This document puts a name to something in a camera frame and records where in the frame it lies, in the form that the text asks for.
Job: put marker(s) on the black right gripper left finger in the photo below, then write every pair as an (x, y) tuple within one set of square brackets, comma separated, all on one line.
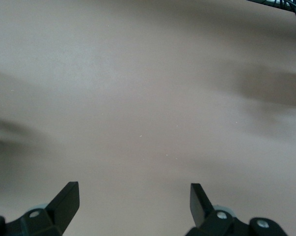
[(64, 206)]

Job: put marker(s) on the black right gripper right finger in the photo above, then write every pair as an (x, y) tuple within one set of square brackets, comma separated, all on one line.
[(199, 209)]

